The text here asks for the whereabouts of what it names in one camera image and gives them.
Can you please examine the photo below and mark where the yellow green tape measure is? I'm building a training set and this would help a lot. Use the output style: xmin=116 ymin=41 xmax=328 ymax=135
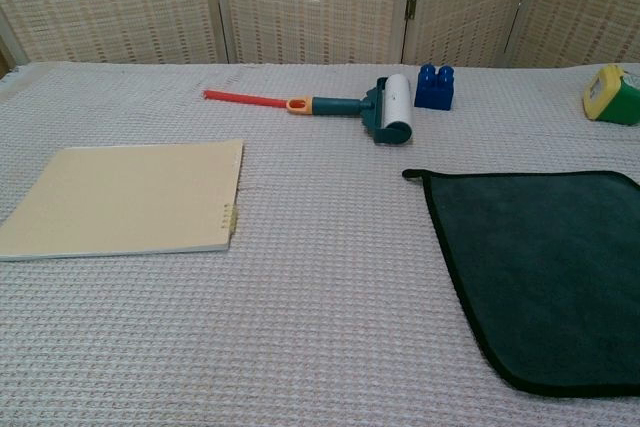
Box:
xmin=581 ymin=63 xmax=640 ymax=127

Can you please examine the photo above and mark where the white waffle-weave tablecloth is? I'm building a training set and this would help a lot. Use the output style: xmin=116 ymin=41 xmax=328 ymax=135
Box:
xmin=0 ymin=61 xmax=640 ymax=427

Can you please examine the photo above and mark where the teal lint roller red handle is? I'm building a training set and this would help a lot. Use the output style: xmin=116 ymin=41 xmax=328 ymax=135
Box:
xmin=202 ymin=73 xmax=416 ymax=147

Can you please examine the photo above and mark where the cream spiral notebook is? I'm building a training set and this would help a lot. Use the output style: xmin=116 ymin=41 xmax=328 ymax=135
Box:
xmin=0 ymin=138 xmax=246 ymax=263

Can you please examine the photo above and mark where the black and yellow cloth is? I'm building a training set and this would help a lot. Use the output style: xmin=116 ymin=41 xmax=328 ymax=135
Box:
xmin=402 ymin=168 xmax=640 ymax=397

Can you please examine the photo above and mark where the blue toy building block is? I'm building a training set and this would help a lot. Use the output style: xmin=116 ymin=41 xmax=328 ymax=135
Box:
xmin=414 ymin=63 xmax=456 ymax=111

